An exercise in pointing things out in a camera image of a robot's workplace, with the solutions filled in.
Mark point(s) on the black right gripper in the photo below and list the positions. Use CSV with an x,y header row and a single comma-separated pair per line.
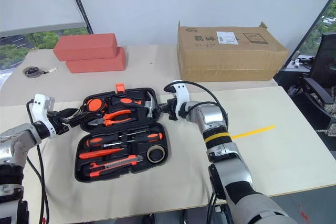
x,y
173,108

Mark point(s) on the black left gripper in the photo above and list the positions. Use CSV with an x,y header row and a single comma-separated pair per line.
x,y
61,121

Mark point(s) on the black plastic tool case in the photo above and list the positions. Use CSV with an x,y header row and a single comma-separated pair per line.
x,y
139,119

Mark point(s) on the brown tape roll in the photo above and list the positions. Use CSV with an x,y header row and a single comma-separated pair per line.
x,y
149,155

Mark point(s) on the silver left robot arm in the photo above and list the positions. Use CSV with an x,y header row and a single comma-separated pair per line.
x,y
18,134

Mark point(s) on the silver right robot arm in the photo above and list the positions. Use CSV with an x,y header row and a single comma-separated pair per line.
x,y
210,116

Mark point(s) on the orange black tape measure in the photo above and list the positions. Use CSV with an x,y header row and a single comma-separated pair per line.
x,y
95,104

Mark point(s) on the black orange claw hammer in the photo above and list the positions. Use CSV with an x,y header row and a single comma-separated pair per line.
x,y
126,101

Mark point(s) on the orange tester pen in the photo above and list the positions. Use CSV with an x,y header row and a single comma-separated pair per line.
x,y
94,154

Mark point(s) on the red foam block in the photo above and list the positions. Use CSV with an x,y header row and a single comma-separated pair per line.
x,y
84,47
99,64

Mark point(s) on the orange black wrench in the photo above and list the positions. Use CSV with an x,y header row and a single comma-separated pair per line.
x,y
95,170

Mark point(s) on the orange grey utility knife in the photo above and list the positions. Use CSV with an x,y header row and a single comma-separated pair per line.
x,y
123,162

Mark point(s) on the brown cardboard box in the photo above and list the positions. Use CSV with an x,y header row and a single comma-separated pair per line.
x,y
231,58

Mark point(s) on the yellow tape strip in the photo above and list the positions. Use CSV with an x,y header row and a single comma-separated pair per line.
x,y
254,131

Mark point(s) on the black slanted window bar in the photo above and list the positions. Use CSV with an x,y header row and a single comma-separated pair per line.
x,y
78,1
315,22

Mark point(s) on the dark desk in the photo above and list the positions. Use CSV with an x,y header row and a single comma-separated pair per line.
x,y
286,77

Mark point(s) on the small white device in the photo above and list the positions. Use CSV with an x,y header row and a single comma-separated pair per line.
x,y
296,62

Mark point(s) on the black office chair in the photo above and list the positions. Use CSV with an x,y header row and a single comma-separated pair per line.
x,y
325,56

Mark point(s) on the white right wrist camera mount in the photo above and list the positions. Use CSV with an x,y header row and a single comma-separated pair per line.
x,y
182,94

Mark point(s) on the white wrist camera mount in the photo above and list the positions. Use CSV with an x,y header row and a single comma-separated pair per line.
x,y
182,94
39,111

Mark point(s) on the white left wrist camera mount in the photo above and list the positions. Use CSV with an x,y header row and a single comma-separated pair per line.
x,y
39,111

